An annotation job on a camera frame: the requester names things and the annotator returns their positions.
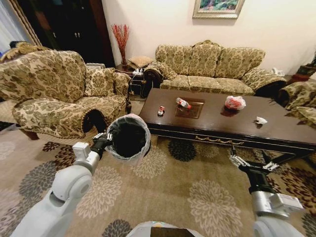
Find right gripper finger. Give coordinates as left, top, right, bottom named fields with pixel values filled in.
left=261, top=150, right=281, bottom=171
left=229, top=145, right=248, bottom=170

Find black round trash bin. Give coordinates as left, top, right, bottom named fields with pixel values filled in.
left=106, top=116, right=151, bottom=161

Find translucent plastic bin liner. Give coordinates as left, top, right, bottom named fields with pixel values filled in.
left=105, top=113, right=152, bottom=166

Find dark wooden coffee table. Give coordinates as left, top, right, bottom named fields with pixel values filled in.
left=139, top=87, right=316, bottom=166

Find floral square cushion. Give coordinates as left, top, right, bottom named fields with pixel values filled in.
left=84, top=67, right=116, bottom=97

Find red and white plastic bag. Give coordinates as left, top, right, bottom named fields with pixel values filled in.
left=224, top=95, right=247, bottom=110

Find dark wooden side table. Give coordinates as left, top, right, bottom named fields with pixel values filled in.
left=115, top=63, right=149, bottom=100

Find floral two-seat sofa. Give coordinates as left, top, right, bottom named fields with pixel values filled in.
left=0, top=49, right=132, bottom=140

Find floral armchair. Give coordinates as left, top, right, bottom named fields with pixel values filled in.
left=278, top=80, right=316, bottom=129

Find floral patterned rug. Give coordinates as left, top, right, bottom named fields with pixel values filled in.
left=0, top=128, right=316, bottom=237

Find plastic bottle with red label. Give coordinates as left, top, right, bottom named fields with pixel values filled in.
left=175, top=97, right=193, bottom=110

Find beige tasselled cushion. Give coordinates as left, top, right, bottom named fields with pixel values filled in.
left=127, top=56, right=154, bottom=69

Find vase with red branches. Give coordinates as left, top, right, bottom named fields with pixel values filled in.
left=111, top=23, right=131, bottom=70

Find dark wooden end table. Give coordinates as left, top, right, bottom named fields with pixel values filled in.
left=286, top=63, right=316, bottom=85

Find floral three-seat sofa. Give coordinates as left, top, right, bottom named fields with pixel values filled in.
left=144, top=39, right=287, bottom=97

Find white robot front shell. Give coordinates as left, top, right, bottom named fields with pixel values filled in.
left=125, top=220, right=206, bottom=237

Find dark wooden cabinet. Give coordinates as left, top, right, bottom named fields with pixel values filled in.
left=16, top=0, right=116, bottom=69

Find pale curtain with gold trim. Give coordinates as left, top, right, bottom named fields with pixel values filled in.
left=0, top=0, right=43, bottom=51

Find framed landscape painting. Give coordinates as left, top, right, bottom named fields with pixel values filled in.
left=192, top=0, right=245, bottom=20

